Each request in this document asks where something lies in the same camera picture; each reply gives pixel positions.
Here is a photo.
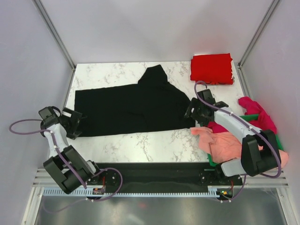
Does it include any right aluminium frame post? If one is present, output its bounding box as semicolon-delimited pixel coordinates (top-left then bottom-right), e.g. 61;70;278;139
237;0;281;69

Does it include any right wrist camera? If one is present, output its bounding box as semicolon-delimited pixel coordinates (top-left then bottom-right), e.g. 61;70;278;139
197;89;216;105

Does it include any green plastic bin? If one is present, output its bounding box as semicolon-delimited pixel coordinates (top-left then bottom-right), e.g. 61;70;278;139
208;114;288;168

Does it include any black t-shirt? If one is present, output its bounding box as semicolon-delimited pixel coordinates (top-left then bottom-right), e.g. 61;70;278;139
75;65;195;137

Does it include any aluminium frame post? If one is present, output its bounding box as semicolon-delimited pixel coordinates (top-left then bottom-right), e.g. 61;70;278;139
32;0;76;71
237;0;281;69

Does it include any magenta t-shirt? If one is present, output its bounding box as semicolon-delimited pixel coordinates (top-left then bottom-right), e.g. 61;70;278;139
206;97;278;135

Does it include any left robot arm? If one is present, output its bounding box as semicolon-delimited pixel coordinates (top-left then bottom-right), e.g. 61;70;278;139
38;106;103;194

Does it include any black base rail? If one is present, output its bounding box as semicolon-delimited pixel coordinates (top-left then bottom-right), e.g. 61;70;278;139
88;162;242;193

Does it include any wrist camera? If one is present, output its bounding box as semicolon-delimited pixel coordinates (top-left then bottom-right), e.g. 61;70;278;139
38;106;61;124
197;89;216;105

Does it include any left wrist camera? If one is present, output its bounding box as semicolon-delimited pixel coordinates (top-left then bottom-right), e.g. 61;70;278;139
38;106;61;124

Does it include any salmon pink t-shirt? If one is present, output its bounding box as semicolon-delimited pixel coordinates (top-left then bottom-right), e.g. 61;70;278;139
190;126;289;168

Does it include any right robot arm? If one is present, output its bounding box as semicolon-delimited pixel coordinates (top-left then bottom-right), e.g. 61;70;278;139
185;98;282;185

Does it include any white slotted cable duct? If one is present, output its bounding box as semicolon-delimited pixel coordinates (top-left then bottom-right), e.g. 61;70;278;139
43;186;232;198

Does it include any folded red t-shirt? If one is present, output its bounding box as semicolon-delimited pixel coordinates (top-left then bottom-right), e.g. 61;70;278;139
189;53;234;85

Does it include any left aluminium frame post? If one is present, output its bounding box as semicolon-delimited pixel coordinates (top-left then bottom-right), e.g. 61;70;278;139
32;0;76;71

